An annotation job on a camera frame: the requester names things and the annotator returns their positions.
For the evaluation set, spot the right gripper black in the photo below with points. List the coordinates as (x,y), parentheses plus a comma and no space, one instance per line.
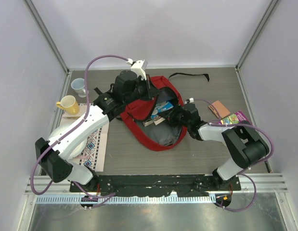
(169,114)

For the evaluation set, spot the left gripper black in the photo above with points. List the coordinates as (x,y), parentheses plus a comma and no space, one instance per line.
(151,91)

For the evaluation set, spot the blue comic book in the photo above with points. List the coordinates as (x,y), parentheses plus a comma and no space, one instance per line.
(160,107)

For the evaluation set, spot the yellow paperback book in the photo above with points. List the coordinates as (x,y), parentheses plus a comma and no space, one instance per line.
(155,122)

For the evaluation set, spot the red backpack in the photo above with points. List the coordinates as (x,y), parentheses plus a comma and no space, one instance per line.
(152,109)

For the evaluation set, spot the purple treehouse book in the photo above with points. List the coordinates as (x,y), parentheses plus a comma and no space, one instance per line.
(234,118)

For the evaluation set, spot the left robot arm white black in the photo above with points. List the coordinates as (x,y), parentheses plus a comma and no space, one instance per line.
(53,155)

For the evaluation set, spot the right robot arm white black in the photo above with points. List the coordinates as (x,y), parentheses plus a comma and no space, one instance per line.
(245,145)

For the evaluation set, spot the light blue cup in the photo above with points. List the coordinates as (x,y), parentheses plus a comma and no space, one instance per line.
(78,85)

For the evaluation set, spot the yellow mug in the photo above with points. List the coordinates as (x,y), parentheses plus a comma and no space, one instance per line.
(69,104)

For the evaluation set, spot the patterned placemat cloth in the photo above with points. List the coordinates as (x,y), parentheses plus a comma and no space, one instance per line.
(93,155)

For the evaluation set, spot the white paper plate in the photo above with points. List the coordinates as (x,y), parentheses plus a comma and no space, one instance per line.
(78,149)

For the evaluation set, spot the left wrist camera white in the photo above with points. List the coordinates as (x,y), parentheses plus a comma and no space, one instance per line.
(138,67)

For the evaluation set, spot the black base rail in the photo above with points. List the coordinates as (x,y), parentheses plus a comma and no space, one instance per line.
(185,185)

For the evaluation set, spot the white cable duct strip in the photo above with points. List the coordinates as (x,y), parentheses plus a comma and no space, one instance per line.
(82,199)

